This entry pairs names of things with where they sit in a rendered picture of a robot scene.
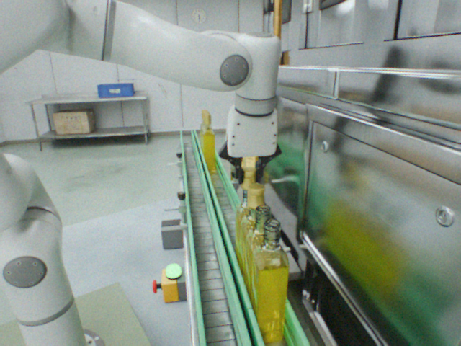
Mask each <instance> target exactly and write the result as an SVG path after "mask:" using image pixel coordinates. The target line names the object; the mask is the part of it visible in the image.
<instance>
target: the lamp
mask: <svg viewBox="0 0 461 346"><path fill-rule="evenodd" d="M181 276H182V271H181V268H180V266H178V265H177V264H172V265H169V266H168V267H167V268H166V277H167V278H168V279H170V280H177V279H179V278H180V277H181Z"/></svg>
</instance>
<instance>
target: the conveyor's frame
mask: <svg viewBox="0 0 461 346"><path fill-rule="evenodd" d="M178 143H179V146H177V149H179V152H182V149H181V142H178ZM179 181H180V180H179ZM180 189H181V191H185V185H184V180H181V181H180ZM183 235H184V248H183V250H184V263H185V274H186V279H187V308H188V315H189V324H188V328H189V336H190V346H200V338H199V337H198V328H197V312H196V303H195V294H194V285H193V276H192V258H191V249H189V232H188V229H187V230H186V231H185V232H183Z"/></svg>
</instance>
